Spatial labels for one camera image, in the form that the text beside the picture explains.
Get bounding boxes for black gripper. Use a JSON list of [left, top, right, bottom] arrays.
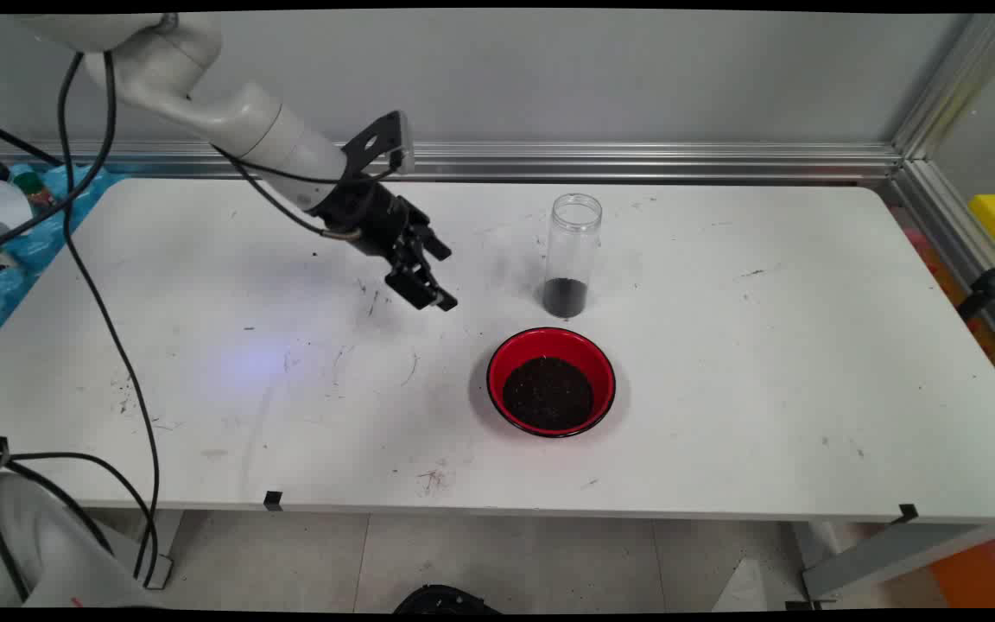
[[314, 177, 459, 312]]

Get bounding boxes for black granules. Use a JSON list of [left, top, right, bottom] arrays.
[[502, 356, 595, 433], [542, 276, 589, 318]]

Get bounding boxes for clear plastic jar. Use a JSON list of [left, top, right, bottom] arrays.
[[542, 193, 604, 319]]

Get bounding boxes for red bowl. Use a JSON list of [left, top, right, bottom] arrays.
[[486, 327, 618, 439]]

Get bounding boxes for black round floor object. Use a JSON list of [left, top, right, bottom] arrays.
[[392, 585, 503, 614]]

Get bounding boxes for white table leg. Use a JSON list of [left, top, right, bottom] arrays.
[[139, 510, 189, 590]]

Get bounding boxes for small green-capped bottle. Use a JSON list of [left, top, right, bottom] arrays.
[[12, 171, 58, 213]]

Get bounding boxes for white round lid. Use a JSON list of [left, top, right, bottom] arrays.
[[0, 180, 34, 238]]

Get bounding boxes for grey table leg beam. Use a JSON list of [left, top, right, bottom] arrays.
[[785, 521, 995, 611]]

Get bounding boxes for black clamp stand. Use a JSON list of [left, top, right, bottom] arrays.
[[957, 246, 995, 322]]

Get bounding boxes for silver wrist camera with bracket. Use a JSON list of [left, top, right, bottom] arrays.
[[342, 111, 416, 178]]

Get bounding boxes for black cable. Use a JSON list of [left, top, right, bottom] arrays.
[[0, 52, 364, 260], [0, 52, 403, 593]]

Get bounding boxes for aluminium frame rail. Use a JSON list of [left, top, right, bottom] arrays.
[[0, 141, 904, 184], [886, 160, 995, 374]]

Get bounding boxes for aluminium frame post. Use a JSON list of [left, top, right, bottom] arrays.
[[892, 13, 995, 162]]

